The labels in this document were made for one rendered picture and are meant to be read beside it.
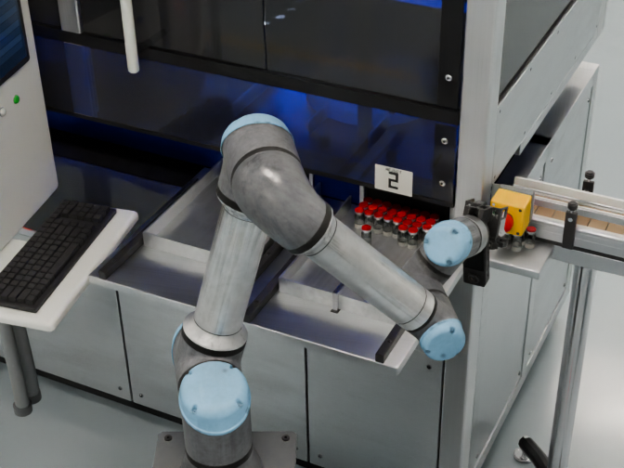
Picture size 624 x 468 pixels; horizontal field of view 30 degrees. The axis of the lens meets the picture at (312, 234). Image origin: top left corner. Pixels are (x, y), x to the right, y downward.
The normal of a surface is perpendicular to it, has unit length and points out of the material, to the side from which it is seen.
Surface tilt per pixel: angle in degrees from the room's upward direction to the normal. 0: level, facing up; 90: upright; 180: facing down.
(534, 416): 0
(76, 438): 0
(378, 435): 90
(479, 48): 90
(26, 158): 90
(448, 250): 65
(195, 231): 0
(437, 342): 91
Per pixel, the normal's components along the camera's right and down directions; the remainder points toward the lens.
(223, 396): 0.01, -0.75
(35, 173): 0.96, 0.15
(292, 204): 0.24, -0.04
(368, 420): -0.44, 0.51
